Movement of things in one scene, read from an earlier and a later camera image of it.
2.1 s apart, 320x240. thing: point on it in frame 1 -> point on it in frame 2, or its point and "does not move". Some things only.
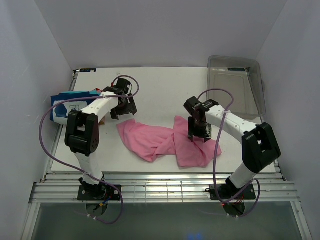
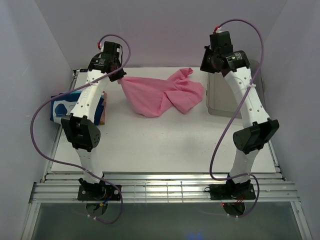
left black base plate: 98,192 does not move
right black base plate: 224,191 does not move
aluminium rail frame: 188,187 does not move
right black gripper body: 200,127 -> 207,63
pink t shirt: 149,141 -> 149,98
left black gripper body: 124,108 -> 118,75
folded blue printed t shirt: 59,113 does not move
